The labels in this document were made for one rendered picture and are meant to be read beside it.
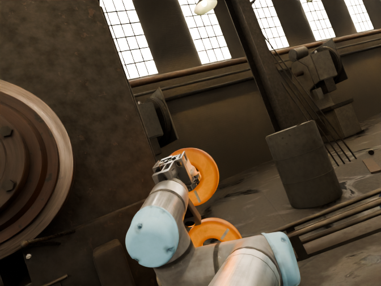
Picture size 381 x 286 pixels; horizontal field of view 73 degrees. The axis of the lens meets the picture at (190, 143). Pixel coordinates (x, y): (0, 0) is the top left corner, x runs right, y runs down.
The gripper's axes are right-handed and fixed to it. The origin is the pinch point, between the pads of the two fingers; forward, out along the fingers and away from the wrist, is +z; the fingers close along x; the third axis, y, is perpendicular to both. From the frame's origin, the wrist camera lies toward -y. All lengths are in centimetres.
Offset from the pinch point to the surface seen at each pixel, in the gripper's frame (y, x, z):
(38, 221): 4.0, 37.5, -12.9
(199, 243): -17.7, 2.7, -7.4
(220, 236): -17.6, -3.1, -7.4
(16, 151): 21.9, 31.5, -14.5
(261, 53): 27, -88, 404
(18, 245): 1.1, 42.0, -16.9
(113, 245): -11.1, 25.4, -8.0
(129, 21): 260, 180, 716
